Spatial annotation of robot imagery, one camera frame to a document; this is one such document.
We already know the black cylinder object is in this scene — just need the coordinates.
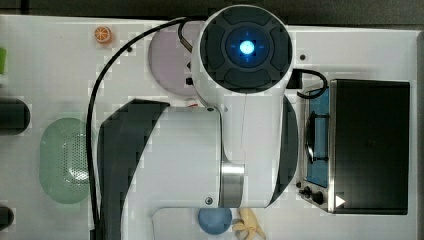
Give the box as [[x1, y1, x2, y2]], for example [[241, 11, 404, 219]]
[[0, 98, 31, 135]]

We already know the orange slice toy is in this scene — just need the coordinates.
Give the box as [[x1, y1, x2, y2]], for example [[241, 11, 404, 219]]
[[94, 26, 112, 44]]

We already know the blue bowl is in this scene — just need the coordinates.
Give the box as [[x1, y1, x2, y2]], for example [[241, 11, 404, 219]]
[[198, 208, 232, 235]]

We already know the black toaster oven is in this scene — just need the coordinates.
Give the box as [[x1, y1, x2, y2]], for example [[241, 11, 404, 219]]
[[296, 79, 410, 215]]

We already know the green object at edge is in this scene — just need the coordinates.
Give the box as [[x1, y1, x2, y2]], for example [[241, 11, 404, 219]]
[[0, 48, 7, 74]]

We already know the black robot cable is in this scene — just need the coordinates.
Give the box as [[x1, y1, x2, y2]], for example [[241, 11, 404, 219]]
[[85, 16, 188, 240]]

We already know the pale purple plate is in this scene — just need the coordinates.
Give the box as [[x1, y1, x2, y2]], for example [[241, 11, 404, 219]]
[[148, 24, 197, 98]]

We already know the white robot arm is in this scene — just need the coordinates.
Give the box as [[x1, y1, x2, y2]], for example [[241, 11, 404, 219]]
[[90, 5, 299, 240]]

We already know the plush peeled banana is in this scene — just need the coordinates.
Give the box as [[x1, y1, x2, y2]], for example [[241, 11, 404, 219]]
[[232, 208, 267, 240]]

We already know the dark object lower left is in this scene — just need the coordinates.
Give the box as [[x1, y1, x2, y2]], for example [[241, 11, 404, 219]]
[[0, 206, 14, 231]]

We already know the green perforated strainer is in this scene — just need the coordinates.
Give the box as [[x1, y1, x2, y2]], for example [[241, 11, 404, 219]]
[[39, 118, 90, 204]]

